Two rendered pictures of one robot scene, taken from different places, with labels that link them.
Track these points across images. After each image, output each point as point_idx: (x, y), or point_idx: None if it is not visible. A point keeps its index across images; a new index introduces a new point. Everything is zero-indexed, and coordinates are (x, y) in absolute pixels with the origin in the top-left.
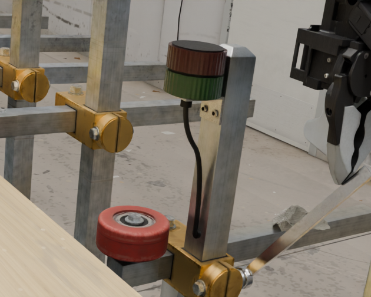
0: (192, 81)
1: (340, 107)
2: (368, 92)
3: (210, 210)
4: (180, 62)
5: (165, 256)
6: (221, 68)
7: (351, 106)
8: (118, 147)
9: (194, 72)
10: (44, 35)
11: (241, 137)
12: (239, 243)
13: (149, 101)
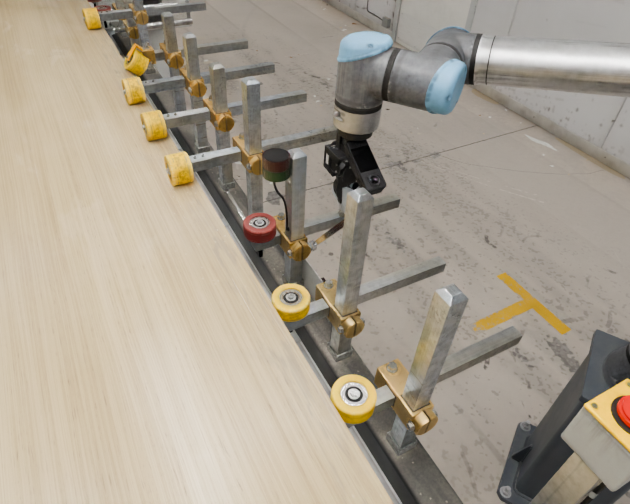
0: (272, 174)
1: (339, 189)
2: (354, 181)
3: (292, 221)
4: (266, 166)
5: (276, 236)
6: (286, 167)
7: (346, 187)
8: (261, 172)
9: (272, 171)
10: (240, 67)
11: (304, 190)
12: (316, 225)
13: (283, 136)
